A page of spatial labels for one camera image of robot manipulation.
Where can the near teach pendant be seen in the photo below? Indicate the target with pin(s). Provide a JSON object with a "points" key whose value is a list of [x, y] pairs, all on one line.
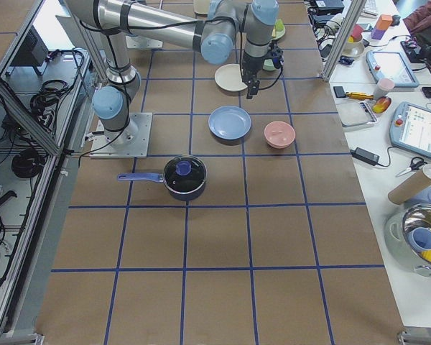
{"points": [[410, 129]]}

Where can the toy mango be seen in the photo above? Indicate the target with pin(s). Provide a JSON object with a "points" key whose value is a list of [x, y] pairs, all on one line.
{"points": [[381, 105]]}

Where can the pink bowl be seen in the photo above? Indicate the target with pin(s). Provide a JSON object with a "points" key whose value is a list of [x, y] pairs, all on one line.
{"points": [[279, 134]]}

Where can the cardboard tube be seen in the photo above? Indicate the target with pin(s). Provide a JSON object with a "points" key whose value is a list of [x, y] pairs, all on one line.
{"points": [[411, 186]]}

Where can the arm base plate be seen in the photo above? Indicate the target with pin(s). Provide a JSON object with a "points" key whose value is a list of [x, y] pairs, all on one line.
{"points": [[133, 142], [142, 43]]}

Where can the blue plate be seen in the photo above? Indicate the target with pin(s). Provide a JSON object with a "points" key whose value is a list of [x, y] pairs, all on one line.
{"points": [[229, 122]]}

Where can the grey pot with handles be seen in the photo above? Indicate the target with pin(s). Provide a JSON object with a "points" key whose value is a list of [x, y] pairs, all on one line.
{"points": [[396, 244]]}

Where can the cream plate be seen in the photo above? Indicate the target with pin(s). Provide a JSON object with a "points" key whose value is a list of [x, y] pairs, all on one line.
{"points": [[228, 77]]}

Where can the far teach pendant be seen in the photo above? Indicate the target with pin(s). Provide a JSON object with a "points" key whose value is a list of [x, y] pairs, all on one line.
{"points": [[391, 65]]}

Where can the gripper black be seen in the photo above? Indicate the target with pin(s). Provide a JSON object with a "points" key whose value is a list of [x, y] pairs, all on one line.
{"points": [[251, 65]]}

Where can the teach pendant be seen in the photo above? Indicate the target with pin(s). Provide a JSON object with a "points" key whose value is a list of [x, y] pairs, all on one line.
{"points": [[410, 129], [391, 65]]}

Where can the black power adapter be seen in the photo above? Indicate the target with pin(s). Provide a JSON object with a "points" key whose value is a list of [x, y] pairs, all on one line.
{"points": [[365, 156]]}

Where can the white cup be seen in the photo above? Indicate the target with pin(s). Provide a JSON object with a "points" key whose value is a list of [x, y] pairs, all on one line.
{"points": [[383, 87]]}

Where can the blue saucepan with lid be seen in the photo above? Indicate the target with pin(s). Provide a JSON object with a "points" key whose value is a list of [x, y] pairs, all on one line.
{"points": [[183, 176]]}

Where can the scissors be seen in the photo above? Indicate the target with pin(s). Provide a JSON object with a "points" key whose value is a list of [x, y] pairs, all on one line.
{"points": [[415, 164]]}

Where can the green bowl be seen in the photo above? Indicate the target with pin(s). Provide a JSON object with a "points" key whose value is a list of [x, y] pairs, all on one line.
{"points": [[268, 65]]}

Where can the white bowl with fruit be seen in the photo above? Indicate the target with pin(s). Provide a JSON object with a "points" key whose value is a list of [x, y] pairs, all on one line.
{"points": [[354, 46]]}

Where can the steel mixing bowl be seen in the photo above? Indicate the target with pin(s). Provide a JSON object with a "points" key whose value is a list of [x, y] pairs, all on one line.
{"points": [[418, 216]]}

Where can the green plate with food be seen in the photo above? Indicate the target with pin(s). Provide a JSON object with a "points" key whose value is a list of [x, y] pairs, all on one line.
{"points": [[279, 30]]}

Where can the yellow screwdriver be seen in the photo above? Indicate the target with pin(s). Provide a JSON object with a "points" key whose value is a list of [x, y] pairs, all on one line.
{"points": [[359, 96]]}

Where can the blue cup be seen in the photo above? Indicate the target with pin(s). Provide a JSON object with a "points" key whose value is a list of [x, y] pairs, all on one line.
{"points": [[420, 239]]}

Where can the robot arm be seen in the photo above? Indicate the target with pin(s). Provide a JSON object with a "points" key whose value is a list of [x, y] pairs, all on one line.
{"points": [[214, 38]]}

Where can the coloured toy blocks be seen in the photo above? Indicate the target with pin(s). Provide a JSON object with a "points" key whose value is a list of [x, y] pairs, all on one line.
{"points": [[382, 24]]}

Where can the kitchen scale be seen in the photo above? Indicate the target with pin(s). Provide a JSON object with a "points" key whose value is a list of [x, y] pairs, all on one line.
{"points": [[356, 114]]}

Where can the aluminium frame post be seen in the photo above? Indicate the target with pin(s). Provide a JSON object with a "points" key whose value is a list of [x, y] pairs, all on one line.
{"points": [[353, 11]]}

